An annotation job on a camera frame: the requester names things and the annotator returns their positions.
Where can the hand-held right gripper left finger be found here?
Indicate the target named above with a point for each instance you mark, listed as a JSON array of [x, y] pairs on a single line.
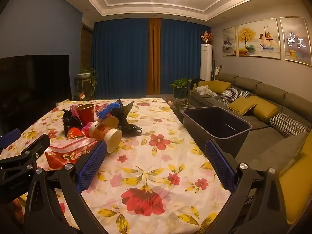
[[91, 165]]

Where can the green tissue box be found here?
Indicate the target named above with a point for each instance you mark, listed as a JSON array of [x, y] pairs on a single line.
[[79, 95]]

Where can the brown ceramic ornament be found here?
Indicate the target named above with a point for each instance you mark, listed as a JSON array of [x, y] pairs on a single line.
[[170, 101]]

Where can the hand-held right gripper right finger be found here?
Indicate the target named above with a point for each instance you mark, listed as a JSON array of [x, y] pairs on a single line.
[[220, 165]]

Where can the small black plastic bag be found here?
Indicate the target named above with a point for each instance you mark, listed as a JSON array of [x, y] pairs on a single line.
[[70, 123]]

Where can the white clothes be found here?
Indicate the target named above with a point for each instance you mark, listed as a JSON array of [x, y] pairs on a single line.
[[206, 90]]

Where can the large yellow cushion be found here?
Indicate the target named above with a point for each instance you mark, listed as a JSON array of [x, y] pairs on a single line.
[[297, 192]]

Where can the white standing air conditioner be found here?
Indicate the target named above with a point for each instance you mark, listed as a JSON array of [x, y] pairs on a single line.
[[206, 62]]

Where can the grey pillow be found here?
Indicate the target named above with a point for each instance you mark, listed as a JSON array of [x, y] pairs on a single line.
[[275, 153]]

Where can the large black plastic bag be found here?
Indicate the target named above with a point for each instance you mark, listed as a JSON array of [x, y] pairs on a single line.
[[124, 117]]

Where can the white and brown paper cup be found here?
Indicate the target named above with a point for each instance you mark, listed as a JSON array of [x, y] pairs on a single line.
[[102, 131]]

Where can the small landscape painting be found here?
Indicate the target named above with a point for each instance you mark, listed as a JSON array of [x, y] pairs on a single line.
[[229, 41]]

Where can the red and gold flower ornament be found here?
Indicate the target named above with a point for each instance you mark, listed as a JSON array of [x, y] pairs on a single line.
[[206, 37]]

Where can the blue crinkled wrapper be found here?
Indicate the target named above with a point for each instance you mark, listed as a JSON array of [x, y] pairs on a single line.
[[107, 109]]

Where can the purple sky painting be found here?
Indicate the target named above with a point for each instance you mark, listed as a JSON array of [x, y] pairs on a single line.
[[296, 41]]

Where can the pink plastic bag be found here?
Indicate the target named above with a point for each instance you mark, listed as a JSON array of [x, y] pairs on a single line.
[[73, 109], [100, 107]]

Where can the black and white patterned pillow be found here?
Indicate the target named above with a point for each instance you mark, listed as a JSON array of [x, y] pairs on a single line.
[[235, 94], [288, 124]]

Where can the orange curtain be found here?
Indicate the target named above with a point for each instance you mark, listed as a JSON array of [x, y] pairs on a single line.
[[154, 56]]

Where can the crushed red paper cup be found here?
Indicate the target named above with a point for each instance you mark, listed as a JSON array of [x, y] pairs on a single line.
[[74, 134]]

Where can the sailboat and tree painting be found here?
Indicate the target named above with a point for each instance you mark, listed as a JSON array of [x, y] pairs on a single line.
[[258, 39]]

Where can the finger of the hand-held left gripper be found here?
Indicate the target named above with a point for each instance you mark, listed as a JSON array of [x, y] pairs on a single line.
[[9, 137], [39, 145]]

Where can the grey sectional sofa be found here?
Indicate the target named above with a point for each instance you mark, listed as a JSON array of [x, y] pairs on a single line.
[[270, 90]]

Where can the black garment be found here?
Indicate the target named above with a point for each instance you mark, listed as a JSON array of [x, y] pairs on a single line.
[[196, 81]]

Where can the green potted plant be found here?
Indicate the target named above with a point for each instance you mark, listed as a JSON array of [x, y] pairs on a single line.
[[180, 84]]

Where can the black television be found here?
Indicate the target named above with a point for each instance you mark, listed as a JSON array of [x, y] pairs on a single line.
[[34, 82]]

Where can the grey plastic bin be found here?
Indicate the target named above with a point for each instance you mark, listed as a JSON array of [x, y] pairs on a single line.
[[214, 121]]

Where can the brown wooden door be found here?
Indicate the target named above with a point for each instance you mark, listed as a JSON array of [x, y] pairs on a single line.
[[86, 48]]

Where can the red and white snack packet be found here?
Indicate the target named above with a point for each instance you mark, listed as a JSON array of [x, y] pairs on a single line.
[[65, 154]]

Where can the square yellow cushion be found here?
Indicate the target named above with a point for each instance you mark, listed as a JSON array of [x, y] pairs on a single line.
[[241, 106]]

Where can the floral printed cloth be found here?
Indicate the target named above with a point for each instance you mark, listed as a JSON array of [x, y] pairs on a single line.
[[151, 165]]

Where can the trailing potted plant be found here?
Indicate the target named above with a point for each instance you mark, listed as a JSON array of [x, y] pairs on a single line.
[[92, 78]]

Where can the long yellow cushion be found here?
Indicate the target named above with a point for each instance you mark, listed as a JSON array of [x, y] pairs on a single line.
[[215, 85]]

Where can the small glass side table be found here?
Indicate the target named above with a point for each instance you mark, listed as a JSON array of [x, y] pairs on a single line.
[[184, 102]]

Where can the thick yellow cushion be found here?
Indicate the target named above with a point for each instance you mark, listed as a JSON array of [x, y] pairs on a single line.
[[265, 109]]

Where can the blue curtain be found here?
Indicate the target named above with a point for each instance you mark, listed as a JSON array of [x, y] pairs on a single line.
[[120, 58], [181, 53]]

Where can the gold plant stand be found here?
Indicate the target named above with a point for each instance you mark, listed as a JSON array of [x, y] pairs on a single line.
[[82, 87]]

